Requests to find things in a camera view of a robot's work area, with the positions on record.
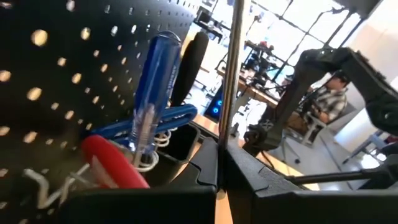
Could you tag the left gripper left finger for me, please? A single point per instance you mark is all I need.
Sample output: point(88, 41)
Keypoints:
point(202, 168)

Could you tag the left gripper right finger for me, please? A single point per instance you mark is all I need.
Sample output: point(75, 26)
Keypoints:
point(245, 180)

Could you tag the chrome combination wrench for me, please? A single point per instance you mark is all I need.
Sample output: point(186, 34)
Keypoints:
point(231, 77)

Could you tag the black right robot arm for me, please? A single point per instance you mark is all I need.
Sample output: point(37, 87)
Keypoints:
point(311, 71)

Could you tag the tall black pegboard bin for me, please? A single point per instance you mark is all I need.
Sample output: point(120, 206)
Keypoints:
point(178, 146)

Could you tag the black blue-lit computer tower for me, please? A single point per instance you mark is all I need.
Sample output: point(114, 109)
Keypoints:
point(214, 107)

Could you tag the person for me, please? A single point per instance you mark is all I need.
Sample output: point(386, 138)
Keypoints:
point(332, 101)

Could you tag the black perforated pegboard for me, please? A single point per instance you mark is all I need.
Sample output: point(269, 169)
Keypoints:
point(15, 53)

